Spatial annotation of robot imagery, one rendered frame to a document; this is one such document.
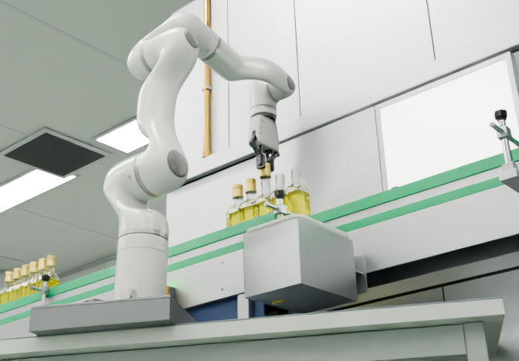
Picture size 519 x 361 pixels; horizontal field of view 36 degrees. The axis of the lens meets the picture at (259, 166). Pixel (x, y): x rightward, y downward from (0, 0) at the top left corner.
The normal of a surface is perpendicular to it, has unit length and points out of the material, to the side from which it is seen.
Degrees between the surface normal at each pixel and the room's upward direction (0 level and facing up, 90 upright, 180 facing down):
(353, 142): 90
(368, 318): 90
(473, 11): 90
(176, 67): 125
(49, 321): 90
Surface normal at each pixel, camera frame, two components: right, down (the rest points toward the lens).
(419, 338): -0.22, -0.40
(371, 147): -0.65, -0.30
